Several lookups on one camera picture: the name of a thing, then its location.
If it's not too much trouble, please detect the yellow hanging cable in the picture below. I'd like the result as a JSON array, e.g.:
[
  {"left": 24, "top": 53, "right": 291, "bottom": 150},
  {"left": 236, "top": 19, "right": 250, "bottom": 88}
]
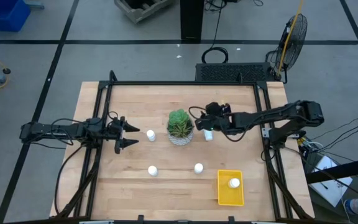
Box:
[{"left": 277, "top": 0, "right": 305, "bottom": 77}]

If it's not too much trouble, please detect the grey wooden pallet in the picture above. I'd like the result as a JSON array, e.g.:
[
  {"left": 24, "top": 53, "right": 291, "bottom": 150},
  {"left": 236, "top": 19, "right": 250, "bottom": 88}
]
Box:
[{"left": 114, "top": 0, "right": 180, "bottom": 24}]

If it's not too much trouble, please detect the blue plastic bin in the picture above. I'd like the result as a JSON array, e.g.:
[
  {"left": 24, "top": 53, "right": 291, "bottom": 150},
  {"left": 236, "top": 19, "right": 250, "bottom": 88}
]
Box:
[{"left": 0, "top": 0, "right": 31, "bottom": 32}]

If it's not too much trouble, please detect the yellow plastic basket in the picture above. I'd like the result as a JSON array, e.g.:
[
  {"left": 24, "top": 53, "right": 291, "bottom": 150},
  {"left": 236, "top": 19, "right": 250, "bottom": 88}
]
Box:
[{"left": 217, "top": 169, "right": 245, "bottom": 207}]

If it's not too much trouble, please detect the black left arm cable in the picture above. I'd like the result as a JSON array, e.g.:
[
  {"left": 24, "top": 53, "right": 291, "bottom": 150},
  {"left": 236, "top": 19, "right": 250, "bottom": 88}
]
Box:
[{"left": 53, "top": 144, "right": 85, "bottom": 215}]

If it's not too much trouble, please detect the black floor fan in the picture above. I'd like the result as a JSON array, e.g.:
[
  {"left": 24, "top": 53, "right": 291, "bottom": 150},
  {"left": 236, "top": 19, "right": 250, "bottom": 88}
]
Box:
[{"left": 265, "top": 13, "right": 308, "bottom": 84}]

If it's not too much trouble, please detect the succulent in white patterned pot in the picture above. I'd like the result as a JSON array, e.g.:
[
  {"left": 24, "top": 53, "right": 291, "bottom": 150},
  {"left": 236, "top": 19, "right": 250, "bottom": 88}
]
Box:
[{"left": 166, "top": 108, "right": 195, "bottom": 147}]

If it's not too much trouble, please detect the white paper box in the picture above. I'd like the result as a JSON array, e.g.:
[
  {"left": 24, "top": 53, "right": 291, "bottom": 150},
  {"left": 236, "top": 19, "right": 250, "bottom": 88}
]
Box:
[{"left": 309, "top": 155, "right": 353, "bottom": 208}]

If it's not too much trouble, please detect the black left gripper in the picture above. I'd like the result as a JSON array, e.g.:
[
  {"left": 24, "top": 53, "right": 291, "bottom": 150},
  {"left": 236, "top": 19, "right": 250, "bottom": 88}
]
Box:
[{"left": 103, "top": 115, "right": 141, "bottom": 155}]

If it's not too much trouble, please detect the black perforated computer case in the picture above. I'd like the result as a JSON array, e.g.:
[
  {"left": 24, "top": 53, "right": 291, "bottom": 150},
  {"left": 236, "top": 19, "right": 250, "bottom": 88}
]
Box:
[{"left": 195, "top": 62, "right": 276, "bottom": 83}]

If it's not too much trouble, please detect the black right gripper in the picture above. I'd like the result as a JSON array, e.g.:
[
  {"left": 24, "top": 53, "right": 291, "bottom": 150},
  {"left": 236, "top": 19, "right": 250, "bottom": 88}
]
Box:
[{"left": 195, "top": 101, "right": 233, "bottom": 133}]

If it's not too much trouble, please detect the black rectangular pillar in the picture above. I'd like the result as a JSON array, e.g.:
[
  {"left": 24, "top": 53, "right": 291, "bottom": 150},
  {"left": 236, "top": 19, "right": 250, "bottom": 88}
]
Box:
[{"left": 180, "top": 0, "right": 204, "bottom": 44}]

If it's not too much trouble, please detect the black metal beam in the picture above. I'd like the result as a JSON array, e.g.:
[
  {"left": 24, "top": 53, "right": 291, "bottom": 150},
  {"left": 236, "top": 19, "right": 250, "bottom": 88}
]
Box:
[{"left": 305, "top": 155, "right": 358, "bottom": 184}]

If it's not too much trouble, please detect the black metal table frame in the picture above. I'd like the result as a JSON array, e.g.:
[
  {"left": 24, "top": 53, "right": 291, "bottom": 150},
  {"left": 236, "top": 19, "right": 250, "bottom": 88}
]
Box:
[{"left": 54, "top": 70, "right": 315, "bottom": 222}]

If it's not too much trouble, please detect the coiled black floor cable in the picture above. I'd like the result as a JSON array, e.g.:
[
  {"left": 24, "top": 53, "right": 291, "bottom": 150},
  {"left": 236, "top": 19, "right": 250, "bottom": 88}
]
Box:
[{"left": 201, "top": 0, "right": 229, "bottom": 65}]

